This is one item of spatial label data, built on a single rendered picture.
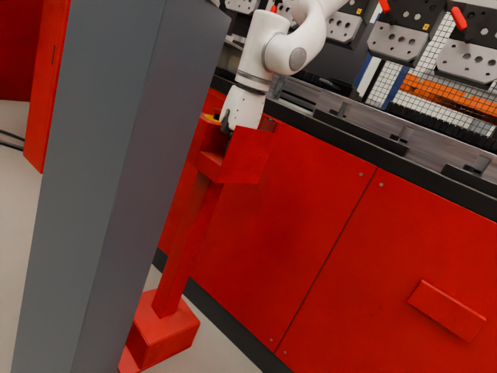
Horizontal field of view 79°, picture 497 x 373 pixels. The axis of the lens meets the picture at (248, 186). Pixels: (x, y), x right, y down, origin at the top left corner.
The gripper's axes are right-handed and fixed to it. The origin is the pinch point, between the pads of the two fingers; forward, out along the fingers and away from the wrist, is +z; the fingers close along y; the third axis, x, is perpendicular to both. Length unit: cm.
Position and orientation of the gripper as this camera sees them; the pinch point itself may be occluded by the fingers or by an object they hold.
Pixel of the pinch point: (232, 147)
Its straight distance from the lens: 78.9
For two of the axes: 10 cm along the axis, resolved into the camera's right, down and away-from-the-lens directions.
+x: 6.6, 4.8, -5.8
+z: -3.0, 8.7, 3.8
